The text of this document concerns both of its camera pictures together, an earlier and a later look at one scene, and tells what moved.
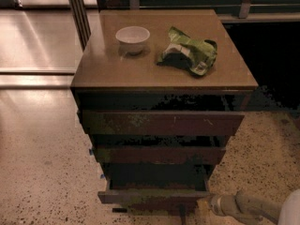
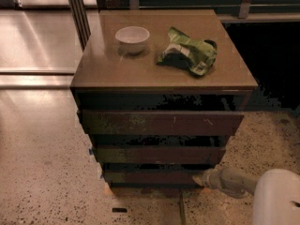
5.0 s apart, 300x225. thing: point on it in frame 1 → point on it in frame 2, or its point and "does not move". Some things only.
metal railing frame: (233, 4) does not move
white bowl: (133, 38) does not move
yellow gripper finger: (203, 213) → (200, 178)
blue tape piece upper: (91, 151) does not move
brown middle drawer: (121, 155) does not move
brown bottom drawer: (156, 202) → (152, 177)
